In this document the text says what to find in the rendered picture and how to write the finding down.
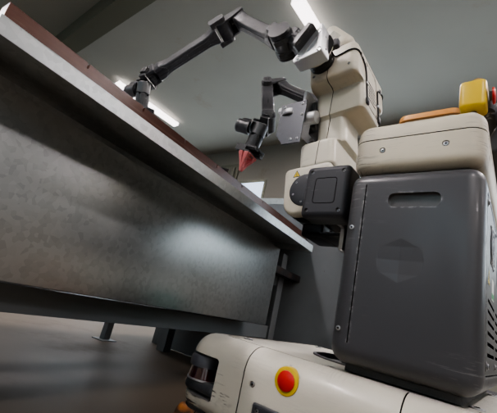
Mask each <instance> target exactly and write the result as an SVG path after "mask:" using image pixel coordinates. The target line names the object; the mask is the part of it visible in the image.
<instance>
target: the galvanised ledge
mask: <svg viewBox="0 0 497 413"><path fill-rule="evenodd" d="M0 82H1V83H3V84H5V85H6V86H7V87H9V88H11V89H13V90H15V91H16V92H18V93H19V94H21V95H23V96H24V97H26V98H28V99H29V100H31V101H32V102H35V103H36V104H38V105H40V106H41V107H43V108H45V109H46V110H48V111H50V112H51V113H53V114H54V115H56V116H58V117H60V118H62V119H63V120H65V121H66V122H68V123H70V124H71V125H74V126H75V127H76V128H78V129H80V130H82V131H83V132H85V133H86V134H88V135H90V136H92V137H93V138H95V139H97V140H98V141H100V142H101V143H104V144H105V145H107V146H108V147H110V148H112V149H113V150H115V151H117V152H119V153H120V154H121V155H123V156H125V157H127V158H129V159H131V160H132V161H134V162H135V163H137V164H139V165H140V166H142V167H143V168H145V169H147V170H149V171H151V172H152V173H154V174H155V175H157V176H159V177H160V178H162V179H164V180H165V181H167V182H168V183H170V184H172V185H174V186H176V187H177V188H179V189H181V190H182V191H184V192H186V193H187V194H189V195H190V196H192V197H194V198H196V199H198V200H199V201H200V202H202V203H204V204H206V205H207V206H209V207H211V208H212V209H214V210H215V211H218V212H220V213H221V214H222V215H224V216H226V217H228V218H229V219H231V220H233V221H234V222H236V223H237V224H239V225H241V226H243V227H245V228H246V229H248V230H249V231H251V232H253V233H254V234H256V235H257V236H259V237H261V238H263V239H265V240H267V241H268V242H269V243H271V244H273V245H275V246H276V247H278V248H279V249H287V250H295V251H302V252H312V248H313V245H312V244H311V243H309V242H308V241H306V240H305V239H304V238H302V237H301V236H299V235H298V234H296V233H295V232H294V231H293V230H292V229H290V228H289V227H288V226H286V225H285V224H283V223H282V222H281V221H279V220H278V219H277V218H275V217H274V216H273V215H271V214H270V213H269V212H267V211H266V210H264V209H263V208H262V207H260V206H259V205H258V204H257V203H256V202H254V201H253V200H251V199H250V198H249V197H247V196H246V195H244V194H243V193H241V192H240V191H239V190H238V189H237V188H235V187H234V186H233V185H231V184H230V183H228V182H227V181H226V180H224V179H223V178H222V177H221V176H220V175H218V174H217V173H215V172H214V171H213V170H211V169H210V168H208V167H207V166H205V165H204V164H203V163H202V162H201V161H199V160H198V159H197V158H195V157H194V156H192V155H191V154H190V153H188V152H187V151H185V150H184V149H183V148H182V147H181V146H179V145H178V144H177V143H175V142H174V141H172V140H171V139H170V138H168V137H167V136H166V135H165V134H163V133H162V132H161V131H159V130H158V129H156V128H155V127H154V126H152V125H151V124H149V123H148V122H147V121H146V120H144V119H143V118H142V117H140V116H139V115H137V114H136V113H135V112H133V111H132V110H131V109H129V108H128V107H127V106H126V105H124V104H123V103H122V102H120V101H119V100H117V99H116V98H114V97H113V96H112V95H111V94H110V93H108V92H107V91H106V90H104V89H103V88H101V87H100V86H99V85H97V84H96V83H94V82H93V81H92V80H91V79H90V78H88V77H87V76H86V75H84V74H83V73H81V72H80V71H79V70H77V69H76V68H75V67H74V66H72V65H71V64H70V63H68V62H67V61H65V60H64V59H63V58H61V57H60V56H58V55H57V54H56V53H55V52H54V51H52V50H51V49H50V48H48V47H47V46H45V45H44V44H43V43H41V42H40V41H38V40H37V39H36V38H35V37H34V36H32V35H31V34H29V33H28V32H27V31H25V30H24V29H22V28H21V27H20V26H19V25H17V24H16V23H15V22H13V21H12V20H10V19H9V18H8V17H6V16H5V15H3V14H0Z"/></svg>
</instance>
